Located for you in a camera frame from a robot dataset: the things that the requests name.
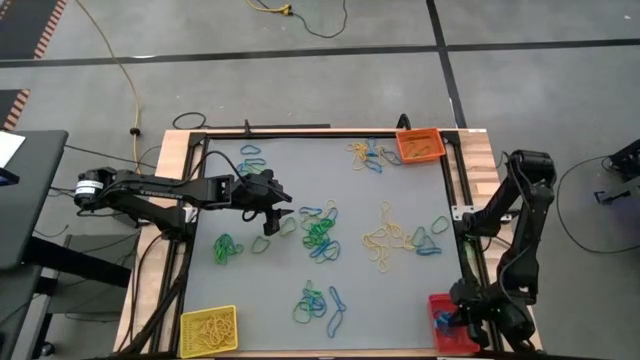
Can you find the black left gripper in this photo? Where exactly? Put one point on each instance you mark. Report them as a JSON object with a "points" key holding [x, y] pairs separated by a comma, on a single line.
{"points": [[252, 192]]}

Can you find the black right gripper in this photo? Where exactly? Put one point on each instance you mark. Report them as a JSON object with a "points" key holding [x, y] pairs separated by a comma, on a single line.
{"points": [[482, 315]]}

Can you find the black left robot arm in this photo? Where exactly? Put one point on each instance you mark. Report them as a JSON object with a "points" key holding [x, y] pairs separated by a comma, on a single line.
{"points": [[150, 187]]}

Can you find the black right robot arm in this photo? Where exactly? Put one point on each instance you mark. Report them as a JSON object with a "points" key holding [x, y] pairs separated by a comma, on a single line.
{"points": [[525, 225]]}

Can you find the red plastic basket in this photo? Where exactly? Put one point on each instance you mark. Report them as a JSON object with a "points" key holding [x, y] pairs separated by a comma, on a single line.
{"points": [[450, 345]]}

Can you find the black metal rod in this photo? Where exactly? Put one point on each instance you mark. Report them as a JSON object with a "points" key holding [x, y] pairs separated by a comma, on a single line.
{"points": [[275, 126]]}

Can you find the yellow plastic basket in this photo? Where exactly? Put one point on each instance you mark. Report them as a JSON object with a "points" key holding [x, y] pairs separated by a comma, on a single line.
{"points": [[186, 315]]}

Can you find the black floor tape line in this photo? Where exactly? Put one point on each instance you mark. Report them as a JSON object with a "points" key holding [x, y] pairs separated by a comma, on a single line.
{"points": [[200, 56], [448, 75]]}

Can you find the orange plastic basket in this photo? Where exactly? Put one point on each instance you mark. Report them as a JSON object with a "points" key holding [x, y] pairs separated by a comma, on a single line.
{"points": [[437, 137]]}

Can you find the black equipment stand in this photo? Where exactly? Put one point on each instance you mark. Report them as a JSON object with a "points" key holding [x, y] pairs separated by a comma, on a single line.
{"points": [[75, 260]]}

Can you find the black equipment leg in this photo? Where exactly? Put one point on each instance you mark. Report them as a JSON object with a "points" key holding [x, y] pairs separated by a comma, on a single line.
{"points": [[627, 160]]}

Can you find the black side desk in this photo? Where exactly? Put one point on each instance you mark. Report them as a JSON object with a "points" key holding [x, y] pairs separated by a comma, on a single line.
{"points": [[35, 200]]}

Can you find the blue device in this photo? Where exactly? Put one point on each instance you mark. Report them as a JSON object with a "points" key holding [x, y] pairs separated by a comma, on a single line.
{"points": [[6, 177]]}

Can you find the white paper sheet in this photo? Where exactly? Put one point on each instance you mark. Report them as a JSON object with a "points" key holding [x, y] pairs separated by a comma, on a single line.
{"points": [[9, 147]]}

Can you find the black hazard-striped floor mat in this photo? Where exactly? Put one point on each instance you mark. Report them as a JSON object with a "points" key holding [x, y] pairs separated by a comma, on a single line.
{"points": [[25, 25], [7, 107]]}

